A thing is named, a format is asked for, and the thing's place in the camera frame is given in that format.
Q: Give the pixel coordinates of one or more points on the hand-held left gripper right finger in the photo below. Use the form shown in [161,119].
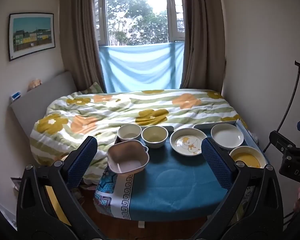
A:
[216,166]

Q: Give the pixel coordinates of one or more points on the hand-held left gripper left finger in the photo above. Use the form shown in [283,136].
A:
[83,163]

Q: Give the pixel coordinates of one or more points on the yellow plate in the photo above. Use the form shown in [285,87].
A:
[246,158]

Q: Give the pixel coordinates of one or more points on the black curved rod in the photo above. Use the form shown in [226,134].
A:
[293,97]

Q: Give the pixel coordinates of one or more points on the white plate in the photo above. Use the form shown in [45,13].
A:
[226,135]

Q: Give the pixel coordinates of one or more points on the snowman print plate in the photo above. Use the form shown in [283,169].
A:
[187,142]

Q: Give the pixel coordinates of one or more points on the blue patterned tablecloth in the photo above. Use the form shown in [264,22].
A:
[175,180]

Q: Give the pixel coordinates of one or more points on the cream bowl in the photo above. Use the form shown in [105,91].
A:
[128,133]
[153,136]

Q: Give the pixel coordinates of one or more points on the floral striped blanket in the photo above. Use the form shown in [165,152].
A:
[110,112]

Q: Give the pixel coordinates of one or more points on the grey headboard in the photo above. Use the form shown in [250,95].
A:
[42,100]

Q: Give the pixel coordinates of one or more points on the green pillow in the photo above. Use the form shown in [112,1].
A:
[93,88]

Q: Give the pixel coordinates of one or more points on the plush toy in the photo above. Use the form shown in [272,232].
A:
[35,84]

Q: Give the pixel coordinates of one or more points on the small blue white device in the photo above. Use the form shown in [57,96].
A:
[15,96]

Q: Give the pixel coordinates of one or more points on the hanging light blue cloth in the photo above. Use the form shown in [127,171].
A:
[140,67]

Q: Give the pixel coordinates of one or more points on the brown curtain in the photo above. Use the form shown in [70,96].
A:
[77,30]
[205,35]

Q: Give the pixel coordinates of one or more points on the window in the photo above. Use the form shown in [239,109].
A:
[137,12]

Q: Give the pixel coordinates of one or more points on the framed wall picture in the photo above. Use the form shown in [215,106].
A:
[31,35]

